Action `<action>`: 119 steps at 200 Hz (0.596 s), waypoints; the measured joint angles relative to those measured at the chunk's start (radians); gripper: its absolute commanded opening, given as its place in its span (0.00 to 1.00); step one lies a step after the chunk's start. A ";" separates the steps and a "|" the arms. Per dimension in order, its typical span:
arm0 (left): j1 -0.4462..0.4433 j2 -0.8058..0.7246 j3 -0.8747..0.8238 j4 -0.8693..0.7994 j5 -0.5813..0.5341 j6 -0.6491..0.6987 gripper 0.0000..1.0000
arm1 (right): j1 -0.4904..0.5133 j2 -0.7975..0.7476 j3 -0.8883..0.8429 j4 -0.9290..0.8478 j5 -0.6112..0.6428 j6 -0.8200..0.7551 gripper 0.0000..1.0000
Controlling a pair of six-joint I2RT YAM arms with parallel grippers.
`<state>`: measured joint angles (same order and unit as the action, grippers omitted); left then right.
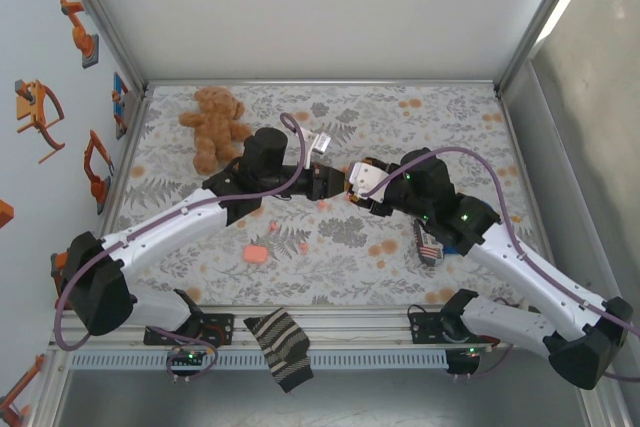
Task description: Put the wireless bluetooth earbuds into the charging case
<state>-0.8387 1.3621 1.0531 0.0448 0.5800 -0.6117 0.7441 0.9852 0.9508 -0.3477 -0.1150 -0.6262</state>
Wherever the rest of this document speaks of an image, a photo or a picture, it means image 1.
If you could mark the pink sponge block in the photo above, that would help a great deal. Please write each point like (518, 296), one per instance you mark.
(255, 254)

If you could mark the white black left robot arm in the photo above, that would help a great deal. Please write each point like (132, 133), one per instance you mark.
(165, 237)

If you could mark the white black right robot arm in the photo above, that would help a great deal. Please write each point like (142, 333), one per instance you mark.
(530, 272)

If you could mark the stars and stripes pouch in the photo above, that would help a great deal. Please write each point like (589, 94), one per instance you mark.
(431, 249)

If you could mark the brown teddy bear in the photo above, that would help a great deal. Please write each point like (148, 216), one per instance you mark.
(215, 127)

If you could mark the blue round object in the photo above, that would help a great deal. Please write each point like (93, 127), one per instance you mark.
(450, 249)

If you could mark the floral printed tablecloth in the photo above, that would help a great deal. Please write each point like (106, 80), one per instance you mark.
(350, 277)

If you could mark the black beige striped sock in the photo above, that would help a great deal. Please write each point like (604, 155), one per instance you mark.
(280, 347)

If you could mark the right controller board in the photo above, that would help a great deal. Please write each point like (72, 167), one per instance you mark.
(470, 352)

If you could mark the controller board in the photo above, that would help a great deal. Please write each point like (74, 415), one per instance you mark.
(190, 357)
(470, 352)

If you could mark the left controller board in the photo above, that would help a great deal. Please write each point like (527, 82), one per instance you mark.
(190, 357)

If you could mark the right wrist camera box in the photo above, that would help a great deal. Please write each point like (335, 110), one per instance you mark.
(367, 174)

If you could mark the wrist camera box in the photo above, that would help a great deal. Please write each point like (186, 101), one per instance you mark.
(320, 142)
(367, 174)

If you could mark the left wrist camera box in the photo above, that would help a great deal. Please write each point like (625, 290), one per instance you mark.
(320, 142)

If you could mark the aluminium cell frame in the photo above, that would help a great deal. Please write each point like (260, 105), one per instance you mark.
(320, 81)

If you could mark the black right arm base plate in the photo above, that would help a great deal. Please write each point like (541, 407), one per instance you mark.
(425, 327)

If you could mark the blue orange wall sticker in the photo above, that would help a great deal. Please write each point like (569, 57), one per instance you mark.
(120, 97)

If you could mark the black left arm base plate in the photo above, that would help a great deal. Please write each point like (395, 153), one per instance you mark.
(222, 329)

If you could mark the orange gripper wall sticker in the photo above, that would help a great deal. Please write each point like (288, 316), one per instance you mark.
(27, 107)

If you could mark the orange block wall sticker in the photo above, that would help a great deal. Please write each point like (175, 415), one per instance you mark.
(5, 214)

